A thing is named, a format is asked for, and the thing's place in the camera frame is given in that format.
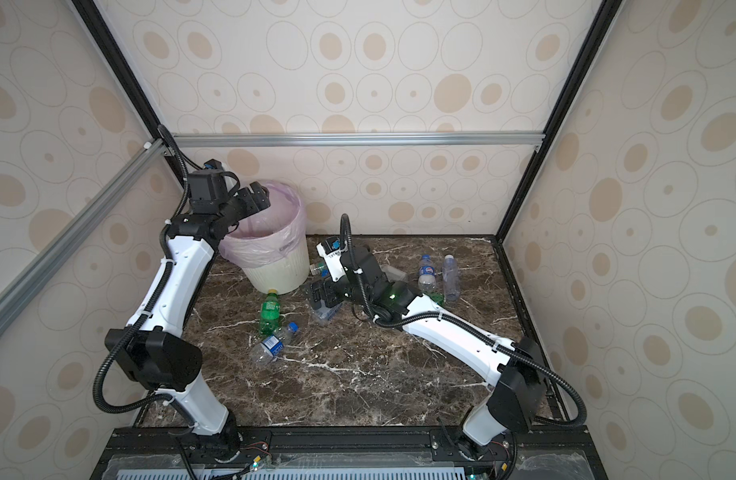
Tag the clear bottle green band cap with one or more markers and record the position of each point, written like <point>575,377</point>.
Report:
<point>319,268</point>

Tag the pink bin liner bag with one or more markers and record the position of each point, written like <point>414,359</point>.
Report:
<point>270,235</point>

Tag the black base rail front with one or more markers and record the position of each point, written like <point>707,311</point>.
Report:
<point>415,452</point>

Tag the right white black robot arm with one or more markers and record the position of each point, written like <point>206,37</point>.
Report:
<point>512,369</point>

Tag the aluminium rail left wall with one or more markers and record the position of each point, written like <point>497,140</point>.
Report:
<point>23,289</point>

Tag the small Pepsi water bottle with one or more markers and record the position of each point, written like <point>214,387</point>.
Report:
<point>427,277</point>

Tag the small blue label bottle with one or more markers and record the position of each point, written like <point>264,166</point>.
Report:
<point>270,347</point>

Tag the black frame post right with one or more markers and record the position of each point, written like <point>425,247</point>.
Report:
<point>589,49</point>

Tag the soda water bottle blue cap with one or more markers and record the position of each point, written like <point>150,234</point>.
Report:
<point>324,315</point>

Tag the green bottle yellow cap right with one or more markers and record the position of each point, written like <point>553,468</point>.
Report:
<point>438,298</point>

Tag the black frame post left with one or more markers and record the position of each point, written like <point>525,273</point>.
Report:
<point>91,17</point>

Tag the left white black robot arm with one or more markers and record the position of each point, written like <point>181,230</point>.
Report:
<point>150,349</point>

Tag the clear bottle pale label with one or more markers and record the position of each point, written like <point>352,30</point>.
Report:
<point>451,279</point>

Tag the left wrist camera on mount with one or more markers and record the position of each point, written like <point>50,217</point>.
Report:
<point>213,164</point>

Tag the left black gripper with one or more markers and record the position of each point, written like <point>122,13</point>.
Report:
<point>254,204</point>

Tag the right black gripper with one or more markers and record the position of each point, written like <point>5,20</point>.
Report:
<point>325,286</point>

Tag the black frame post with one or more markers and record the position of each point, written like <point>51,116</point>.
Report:
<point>91,17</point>
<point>589,49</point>

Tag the horizontal aluminium rail back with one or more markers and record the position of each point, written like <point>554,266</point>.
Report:
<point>374,139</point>

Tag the flat clear bottle white cap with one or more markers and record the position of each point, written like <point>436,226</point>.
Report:
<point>394,274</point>

